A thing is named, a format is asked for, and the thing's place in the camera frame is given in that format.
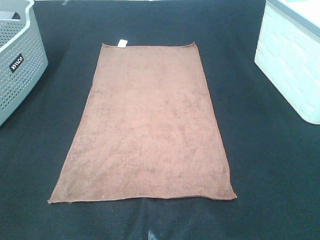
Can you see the black fabric table mat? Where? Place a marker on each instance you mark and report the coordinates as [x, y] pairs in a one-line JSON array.
[[273, 154]]

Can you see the grey perforated plastic basket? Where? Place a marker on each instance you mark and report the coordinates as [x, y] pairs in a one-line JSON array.
[[23, 59]]

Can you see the grey tape strip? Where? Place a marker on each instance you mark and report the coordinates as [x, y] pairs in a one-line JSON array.
[[151, 235]]

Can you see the white plastic storage bin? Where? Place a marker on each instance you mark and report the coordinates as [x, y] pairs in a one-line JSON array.
[[288, 53]]

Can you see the brown microfibre towel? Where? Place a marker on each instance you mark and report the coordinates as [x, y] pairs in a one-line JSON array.
[[148, 130]]

